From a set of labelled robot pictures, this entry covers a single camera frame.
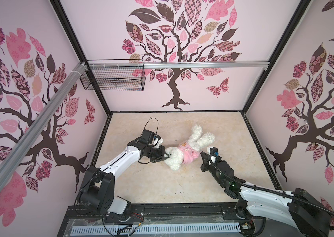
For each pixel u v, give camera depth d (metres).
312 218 0.42
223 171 0.60
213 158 0.67
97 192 0.42
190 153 0.75
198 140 0.81
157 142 0.84
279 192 0.48
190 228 0.70
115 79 1.22
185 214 0.74
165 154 0.80
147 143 0.67
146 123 0.71
